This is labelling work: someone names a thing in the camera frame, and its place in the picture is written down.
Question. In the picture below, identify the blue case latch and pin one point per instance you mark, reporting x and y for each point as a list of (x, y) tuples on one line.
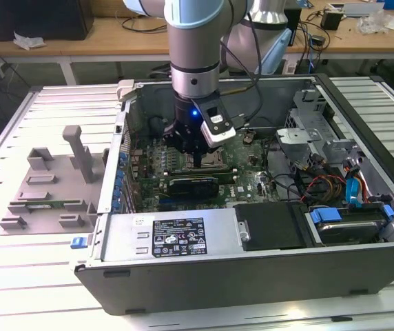
[(78, 243)]

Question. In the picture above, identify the open black PC case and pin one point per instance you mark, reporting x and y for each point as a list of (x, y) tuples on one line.
[(217, 286)]

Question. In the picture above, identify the black plastic shroud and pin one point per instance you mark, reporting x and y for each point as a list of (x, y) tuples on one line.
[(269, 225)]

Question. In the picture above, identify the wooden desk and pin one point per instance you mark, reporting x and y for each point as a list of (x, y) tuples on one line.
[(62, 46)]

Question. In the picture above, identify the CPU socket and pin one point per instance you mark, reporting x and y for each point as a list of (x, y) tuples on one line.
[(223, 165)]

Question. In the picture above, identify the blue expansion slot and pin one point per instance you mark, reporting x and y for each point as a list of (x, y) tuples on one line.
[(164, 200)]

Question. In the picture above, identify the large black computer tower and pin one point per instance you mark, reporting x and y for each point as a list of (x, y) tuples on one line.
[(45, 17)]

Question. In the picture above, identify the green RAM stick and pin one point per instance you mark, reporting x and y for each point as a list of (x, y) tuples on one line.
[(54, 204)]

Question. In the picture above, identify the small black device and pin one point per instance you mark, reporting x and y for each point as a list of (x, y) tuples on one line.
[(318, 39)]

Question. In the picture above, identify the silver power supply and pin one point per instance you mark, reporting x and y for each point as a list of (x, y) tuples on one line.
[(121, 238)]

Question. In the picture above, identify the silver drive cage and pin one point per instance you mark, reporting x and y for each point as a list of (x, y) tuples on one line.
[(298, 136)]

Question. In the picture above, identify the small black adapter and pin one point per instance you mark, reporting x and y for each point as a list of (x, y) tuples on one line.
[(331, 20)]

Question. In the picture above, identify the blue card retainer strip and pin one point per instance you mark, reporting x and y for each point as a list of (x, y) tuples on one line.
[(118, 179)]

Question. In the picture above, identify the black upright box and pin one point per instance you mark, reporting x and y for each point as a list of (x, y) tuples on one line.
[(295, 24)]

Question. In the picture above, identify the black RAM slot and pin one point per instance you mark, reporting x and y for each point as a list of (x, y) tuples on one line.
[(228, 176), (217, 174), (217, 169)]

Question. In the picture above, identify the grey case latch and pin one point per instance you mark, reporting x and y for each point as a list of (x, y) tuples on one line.
[(125, 88)]

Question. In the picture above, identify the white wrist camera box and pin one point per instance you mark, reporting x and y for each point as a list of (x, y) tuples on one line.
[(222, 136)]

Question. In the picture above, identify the black graphics card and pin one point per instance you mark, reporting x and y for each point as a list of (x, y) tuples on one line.
[(193, 189)]

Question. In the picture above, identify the grey parts rack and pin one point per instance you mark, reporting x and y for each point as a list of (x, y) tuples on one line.
[(62, 165)]

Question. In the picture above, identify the crumpled clear plastic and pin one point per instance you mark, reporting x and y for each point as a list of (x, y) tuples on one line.
[(372, 22)]

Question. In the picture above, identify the green motherboard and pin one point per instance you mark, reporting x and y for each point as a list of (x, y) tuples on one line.
[(241, 165)]

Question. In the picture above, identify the hard disk in blue carrier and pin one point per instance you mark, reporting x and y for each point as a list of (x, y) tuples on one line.
[(326, 215)]

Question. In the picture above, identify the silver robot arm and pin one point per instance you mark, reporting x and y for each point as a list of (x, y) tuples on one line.
[(193, 45)]

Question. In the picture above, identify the white crumpled paper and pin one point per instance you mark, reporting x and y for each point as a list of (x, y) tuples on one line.
[(28, 41)]

